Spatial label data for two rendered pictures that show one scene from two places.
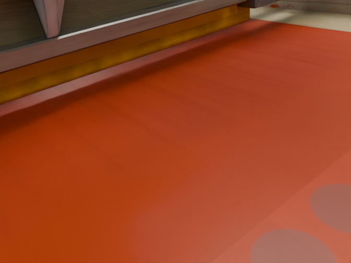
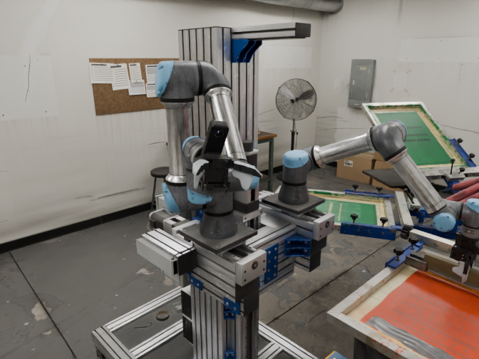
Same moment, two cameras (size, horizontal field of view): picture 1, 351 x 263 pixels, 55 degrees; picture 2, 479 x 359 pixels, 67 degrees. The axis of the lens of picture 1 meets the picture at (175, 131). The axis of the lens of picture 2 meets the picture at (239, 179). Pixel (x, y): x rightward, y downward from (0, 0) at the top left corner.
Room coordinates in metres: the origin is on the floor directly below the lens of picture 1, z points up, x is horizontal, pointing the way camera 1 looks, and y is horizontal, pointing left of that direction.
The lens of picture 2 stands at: (-0.94, -1.16, 1.91)
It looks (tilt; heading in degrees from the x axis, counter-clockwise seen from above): 18 degrees down; 83
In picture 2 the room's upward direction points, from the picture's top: straight up
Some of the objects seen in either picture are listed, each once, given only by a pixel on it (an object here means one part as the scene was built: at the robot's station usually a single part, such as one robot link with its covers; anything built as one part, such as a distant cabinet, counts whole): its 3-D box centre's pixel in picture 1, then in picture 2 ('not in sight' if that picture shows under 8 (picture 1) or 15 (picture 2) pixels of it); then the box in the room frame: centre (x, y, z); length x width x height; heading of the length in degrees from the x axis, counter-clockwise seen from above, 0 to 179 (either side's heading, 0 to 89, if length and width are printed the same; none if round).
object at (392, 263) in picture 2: not in sight; (404, 258); (0.07, 0.31, 0.98); 0.30 x 0.05 x 0.07; 35
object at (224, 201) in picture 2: not in sight; (216, 191); (-0.86, 0.16, 1.42); 0.13 x 0.12 x 0.14; 12
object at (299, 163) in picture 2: not in sight; (295, 165); (-0.46, 0.47, 1.42); 0.13 x 0.12 x 0.14; 50
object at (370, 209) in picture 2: not in sight; (353, 199); (0.07, 0.93, 1.05); 1.08 x 0.61 x 0.23; 155
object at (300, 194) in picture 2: not in sight; (294, 189); (-0.46, 0.47, 1.31); 0.15 x 0.15 x 0.10
